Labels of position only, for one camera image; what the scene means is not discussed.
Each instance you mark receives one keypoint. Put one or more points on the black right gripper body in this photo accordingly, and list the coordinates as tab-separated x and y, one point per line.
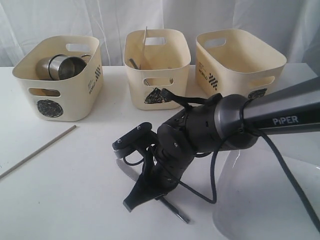
189	134

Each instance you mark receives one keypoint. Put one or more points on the cream bin square mark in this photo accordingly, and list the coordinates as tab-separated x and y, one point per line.
234	61

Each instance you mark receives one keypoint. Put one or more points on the white square plate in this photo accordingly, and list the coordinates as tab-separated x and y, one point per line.
256	201

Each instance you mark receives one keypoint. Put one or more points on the wooden chopstick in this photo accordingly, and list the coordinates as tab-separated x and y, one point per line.
143	47
36	152

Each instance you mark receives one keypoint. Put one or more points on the cream bin circle mark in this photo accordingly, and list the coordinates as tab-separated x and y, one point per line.
69	99

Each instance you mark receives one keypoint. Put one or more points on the steel mug front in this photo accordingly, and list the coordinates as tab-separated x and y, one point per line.
62	67

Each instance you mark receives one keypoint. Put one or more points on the steel mug with handle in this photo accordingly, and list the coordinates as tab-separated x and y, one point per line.
42	68

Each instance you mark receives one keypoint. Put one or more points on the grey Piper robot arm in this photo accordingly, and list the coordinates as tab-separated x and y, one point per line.
241	121

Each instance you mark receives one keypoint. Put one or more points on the cream bin triangle mark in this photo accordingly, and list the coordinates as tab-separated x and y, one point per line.
167	60

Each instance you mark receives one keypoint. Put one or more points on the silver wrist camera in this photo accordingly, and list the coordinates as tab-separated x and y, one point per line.
139	137

